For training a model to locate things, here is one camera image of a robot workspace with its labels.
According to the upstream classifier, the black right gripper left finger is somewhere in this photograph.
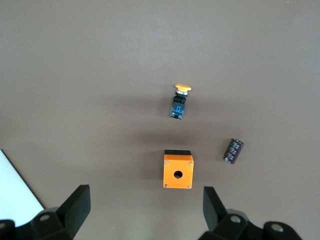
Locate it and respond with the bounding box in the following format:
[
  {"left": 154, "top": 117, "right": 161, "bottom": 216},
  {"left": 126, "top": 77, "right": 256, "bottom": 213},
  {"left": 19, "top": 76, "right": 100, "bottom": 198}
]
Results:
[{"left": 0, "top": 184, "right": 91, "bottom": 240}]

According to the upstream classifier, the small black terminal block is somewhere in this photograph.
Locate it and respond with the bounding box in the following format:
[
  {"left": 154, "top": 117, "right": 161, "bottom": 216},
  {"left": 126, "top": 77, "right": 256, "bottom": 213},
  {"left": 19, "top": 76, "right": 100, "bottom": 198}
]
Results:
[{"left": 223, "top": 138, "right": 245, "bottom": 165}]

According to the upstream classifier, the white drawer cabinet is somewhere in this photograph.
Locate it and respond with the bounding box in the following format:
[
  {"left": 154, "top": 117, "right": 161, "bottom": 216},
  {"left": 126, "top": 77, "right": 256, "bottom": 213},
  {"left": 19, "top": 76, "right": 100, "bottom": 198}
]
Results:
[{"left": 0, "top": 149, "right": 45, "bottom": 221}]

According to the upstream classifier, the orange box with hole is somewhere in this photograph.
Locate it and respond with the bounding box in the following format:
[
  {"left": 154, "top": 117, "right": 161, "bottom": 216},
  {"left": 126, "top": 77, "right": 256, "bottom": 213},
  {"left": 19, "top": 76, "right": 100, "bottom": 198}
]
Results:
[{"left": 162, "top": 149, "right": 195, "bottom": 190}]

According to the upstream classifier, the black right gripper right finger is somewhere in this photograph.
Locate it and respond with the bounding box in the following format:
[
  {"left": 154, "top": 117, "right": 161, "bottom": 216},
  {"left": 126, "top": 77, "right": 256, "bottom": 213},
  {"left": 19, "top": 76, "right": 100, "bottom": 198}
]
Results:
[{"left": 198, "top": 186, "right": 305, "bottom": 240}]

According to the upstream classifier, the yellow mushroom push button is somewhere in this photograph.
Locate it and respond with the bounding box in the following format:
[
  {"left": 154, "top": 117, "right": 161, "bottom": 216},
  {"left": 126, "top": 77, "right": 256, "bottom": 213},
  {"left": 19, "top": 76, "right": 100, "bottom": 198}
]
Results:
[{"left": 169, "top": 83, "right": 193, "bottom": 120}]

